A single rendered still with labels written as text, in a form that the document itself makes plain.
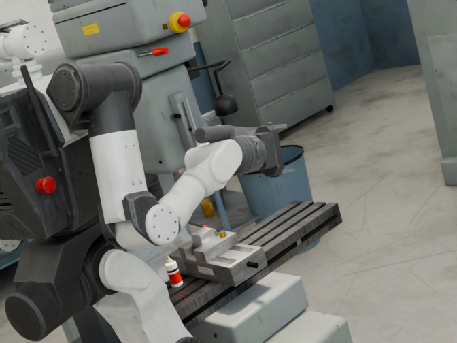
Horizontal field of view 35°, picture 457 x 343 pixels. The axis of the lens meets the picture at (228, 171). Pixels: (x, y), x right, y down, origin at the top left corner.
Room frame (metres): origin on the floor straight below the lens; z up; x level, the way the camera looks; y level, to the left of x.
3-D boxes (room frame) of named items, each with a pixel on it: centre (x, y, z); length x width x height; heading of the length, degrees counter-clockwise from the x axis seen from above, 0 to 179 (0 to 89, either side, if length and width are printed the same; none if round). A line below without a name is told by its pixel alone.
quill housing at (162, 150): (2.37, 0.16, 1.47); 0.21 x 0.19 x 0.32; 129
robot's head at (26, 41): (1.56, 0.33, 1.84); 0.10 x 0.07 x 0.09; 51
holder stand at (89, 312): (2.12, 0.47, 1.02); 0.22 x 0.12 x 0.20; 139
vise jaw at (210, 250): (2.33, 0.11, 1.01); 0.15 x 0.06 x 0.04; 126
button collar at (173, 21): (2.19, 0.01, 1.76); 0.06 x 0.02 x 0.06; 129
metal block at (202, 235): (2.38, 0.15, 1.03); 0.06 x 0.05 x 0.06; 126
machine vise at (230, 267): (2.35, 0.13, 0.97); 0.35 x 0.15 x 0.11; 36
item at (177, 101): (2.28, 0.09, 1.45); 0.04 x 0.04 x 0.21; 39
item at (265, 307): (2.37, 0.15, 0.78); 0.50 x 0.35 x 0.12; 39
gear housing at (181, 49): (2.40, 0.18, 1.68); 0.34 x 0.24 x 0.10; 39
